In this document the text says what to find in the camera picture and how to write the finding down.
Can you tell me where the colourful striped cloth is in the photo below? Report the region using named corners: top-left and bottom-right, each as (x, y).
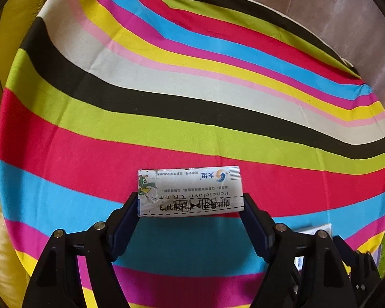
top-left (0, 0), bottom-right (385, 308)

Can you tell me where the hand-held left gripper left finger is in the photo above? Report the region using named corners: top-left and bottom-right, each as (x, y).
top-left (22, 192), bottom-right (139, 308)

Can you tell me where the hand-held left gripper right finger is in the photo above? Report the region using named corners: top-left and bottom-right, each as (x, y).
top-left (242, 192), bottom-right (352, 308)

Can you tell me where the mauve sofa cover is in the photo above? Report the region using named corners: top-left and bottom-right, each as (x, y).
top-left (85, 0), bottom-right (385, 97)

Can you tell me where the yellow leather sofa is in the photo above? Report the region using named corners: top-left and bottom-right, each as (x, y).
top-left (0, 0), bottom-right (87, 308)

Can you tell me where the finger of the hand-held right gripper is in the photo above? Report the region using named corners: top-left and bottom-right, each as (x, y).
top-left (332, 235), bottom-right (361, 264)

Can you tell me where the white and blue medicine box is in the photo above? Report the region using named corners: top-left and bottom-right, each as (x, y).
top-left (136, 165), bottom-right (245, 218)

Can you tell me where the white box with blue edge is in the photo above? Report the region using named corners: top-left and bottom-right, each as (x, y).
top-left (287, 223), bottom-right (332, 272)

